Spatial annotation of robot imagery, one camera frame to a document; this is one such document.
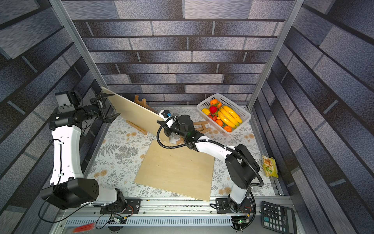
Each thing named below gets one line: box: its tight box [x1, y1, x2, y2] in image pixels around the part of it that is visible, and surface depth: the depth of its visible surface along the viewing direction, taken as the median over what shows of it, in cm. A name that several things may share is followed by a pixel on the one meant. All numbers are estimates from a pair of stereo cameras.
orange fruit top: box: [209, 98, 223, 109], surface depth 115 cm
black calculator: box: [261, 200, 298, 234], surface depth 70 cm
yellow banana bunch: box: [217, 105, 243, 129], surface depth 105 cm
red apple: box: [209, 105, 218, 114], surface depth 109 cm
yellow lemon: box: [201, 108, 211, 116], surface depth 110 cm
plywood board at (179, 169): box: [133, 140, 215, 202], surface depth 87 cm
